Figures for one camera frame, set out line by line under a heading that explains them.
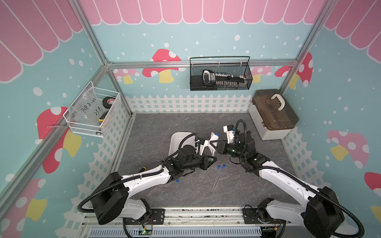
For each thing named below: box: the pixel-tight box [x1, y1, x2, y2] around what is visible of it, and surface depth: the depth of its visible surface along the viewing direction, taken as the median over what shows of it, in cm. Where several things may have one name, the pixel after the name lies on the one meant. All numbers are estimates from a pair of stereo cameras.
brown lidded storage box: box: [248, 88, 300, 141], surface depth 101 cm
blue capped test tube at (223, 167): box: [214, 164, 227, 190], surface depth 89 cm
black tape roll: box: [102, 96, 116, 110], surface depth 82 cm
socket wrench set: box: [201, 69, 248, 88], surface depth 91 cm
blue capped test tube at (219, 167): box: [210, 164, 221, 190], surface depth 89 cm
